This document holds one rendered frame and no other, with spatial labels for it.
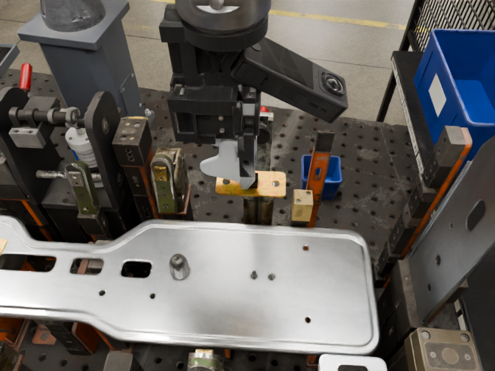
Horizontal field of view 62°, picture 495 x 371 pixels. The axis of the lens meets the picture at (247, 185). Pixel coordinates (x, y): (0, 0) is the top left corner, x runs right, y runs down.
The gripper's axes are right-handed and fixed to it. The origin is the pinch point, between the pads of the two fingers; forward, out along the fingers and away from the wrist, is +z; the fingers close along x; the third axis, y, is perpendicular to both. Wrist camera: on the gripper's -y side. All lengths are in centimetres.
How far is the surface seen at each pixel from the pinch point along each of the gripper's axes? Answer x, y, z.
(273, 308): 5.2, -3.8, 27.0
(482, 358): 12.1, -33.4, 24.3
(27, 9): -266, 190, 125
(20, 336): 3, 52, 56
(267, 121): -16.3, -1.6, 6.3
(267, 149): -14.6, -1.7, 11.0
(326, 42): -234, -41, 128
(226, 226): -9.7, 5.2, 26.5
